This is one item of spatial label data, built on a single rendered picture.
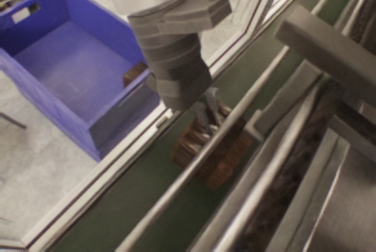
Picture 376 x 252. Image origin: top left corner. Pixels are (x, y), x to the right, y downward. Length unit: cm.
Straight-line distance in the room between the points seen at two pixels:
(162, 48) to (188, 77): 6
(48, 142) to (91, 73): 37
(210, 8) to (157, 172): 29
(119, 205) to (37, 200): 80
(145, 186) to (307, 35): 34
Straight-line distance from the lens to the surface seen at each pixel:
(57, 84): 115
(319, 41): 24
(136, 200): 45
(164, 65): 32
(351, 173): 42
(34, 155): 128
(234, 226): 18
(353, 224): 40
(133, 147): 58
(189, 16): 26
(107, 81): 112
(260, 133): 35
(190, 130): 39
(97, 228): 44
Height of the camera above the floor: 113
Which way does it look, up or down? 57 degrees down
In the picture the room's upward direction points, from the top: 20 degrees clockwise
